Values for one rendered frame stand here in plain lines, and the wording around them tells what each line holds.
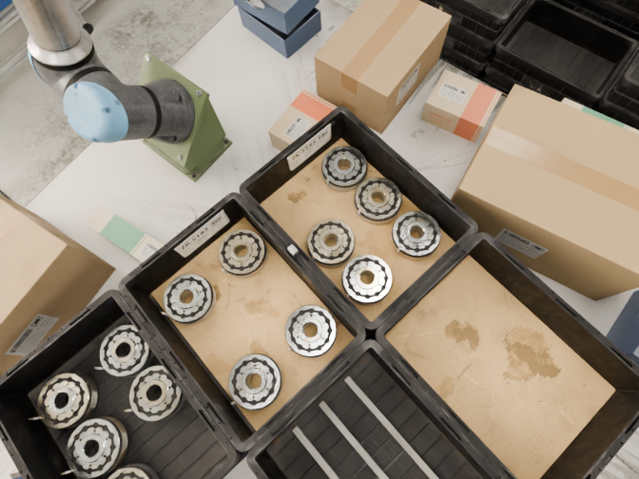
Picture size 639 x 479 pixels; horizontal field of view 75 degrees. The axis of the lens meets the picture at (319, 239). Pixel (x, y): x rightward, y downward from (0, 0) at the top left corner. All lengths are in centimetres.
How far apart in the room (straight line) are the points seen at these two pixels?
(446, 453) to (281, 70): 107
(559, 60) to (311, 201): 127
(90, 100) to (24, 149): 158
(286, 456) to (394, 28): 102
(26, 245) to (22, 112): 164
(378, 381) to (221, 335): 33
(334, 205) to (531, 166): 42
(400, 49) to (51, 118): 186
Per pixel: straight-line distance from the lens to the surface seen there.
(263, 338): 89
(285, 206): 95
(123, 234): 113
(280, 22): 128
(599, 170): 105
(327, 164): 96
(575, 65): 195
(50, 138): 247
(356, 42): 117
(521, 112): 105
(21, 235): 108
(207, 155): 117
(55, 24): 97
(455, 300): 91
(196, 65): 141
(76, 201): 131
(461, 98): 120
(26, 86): 274
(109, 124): 95
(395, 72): 111
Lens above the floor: 170
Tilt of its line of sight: 71 degrees down
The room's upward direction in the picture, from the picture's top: 9 degrees counter-clockwise
